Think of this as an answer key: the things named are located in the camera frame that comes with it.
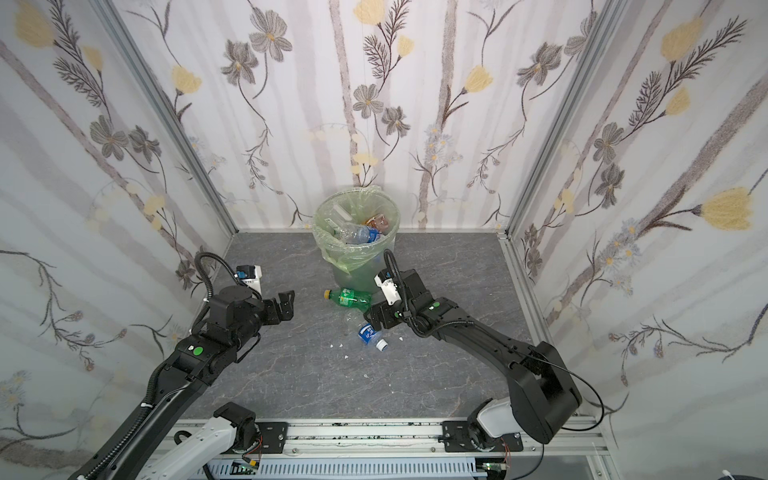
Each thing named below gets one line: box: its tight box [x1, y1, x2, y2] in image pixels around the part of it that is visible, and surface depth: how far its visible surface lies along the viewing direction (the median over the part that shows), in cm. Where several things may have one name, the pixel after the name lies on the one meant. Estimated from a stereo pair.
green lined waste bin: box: [313, 186, 401, 293], surface depth 92 cm
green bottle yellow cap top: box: [324, 287, 374, 314], surface depth 97 cm
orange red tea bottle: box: [365, 214, 389, 234], surface depth 99 cm
